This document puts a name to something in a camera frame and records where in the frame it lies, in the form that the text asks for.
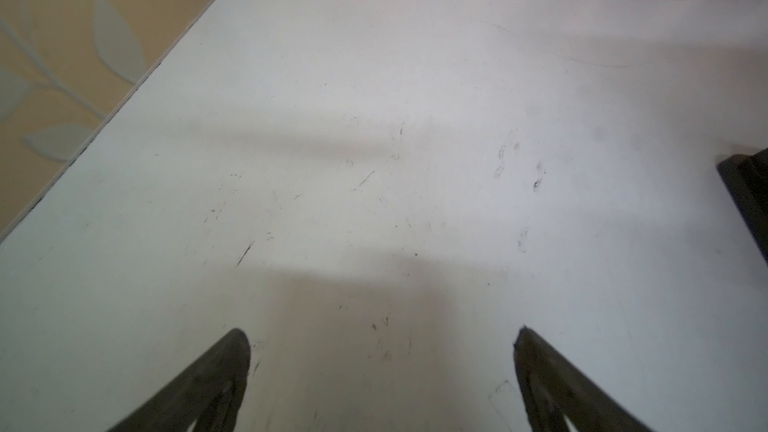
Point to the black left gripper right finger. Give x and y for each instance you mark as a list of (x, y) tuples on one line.
[(557, 396)]

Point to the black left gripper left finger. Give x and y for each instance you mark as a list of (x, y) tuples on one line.
[(206, 396)]

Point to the black phone stand front left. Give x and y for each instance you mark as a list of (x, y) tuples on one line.
[(745, 177)]

